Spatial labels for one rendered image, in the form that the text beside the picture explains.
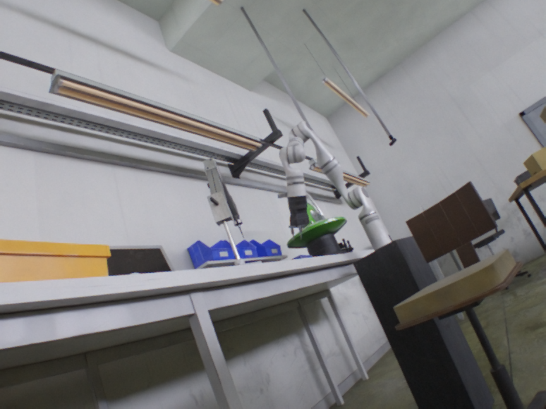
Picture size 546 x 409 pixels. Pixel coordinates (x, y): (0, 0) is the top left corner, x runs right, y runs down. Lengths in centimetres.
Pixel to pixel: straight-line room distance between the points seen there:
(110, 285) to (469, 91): 628
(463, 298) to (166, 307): 78
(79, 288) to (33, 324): 11
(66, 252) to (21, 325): 19
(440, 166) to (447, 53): 213
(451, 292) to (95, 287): 89
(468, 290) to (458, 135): 538
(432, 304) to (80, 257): 94
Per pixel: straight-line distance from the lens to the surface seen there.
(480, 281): 99
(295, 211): 131
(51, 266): 79
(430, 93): 660
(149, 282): 78
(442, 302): 103
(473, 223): 140
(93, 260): 84
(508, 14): 715
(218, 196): 114
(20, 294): 67
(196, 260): 216
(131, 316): 79
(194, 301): 89
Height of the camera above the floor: 70
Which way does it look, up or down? 21 degrees up
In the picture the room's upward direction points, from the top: 23 degrees counter-clockwise
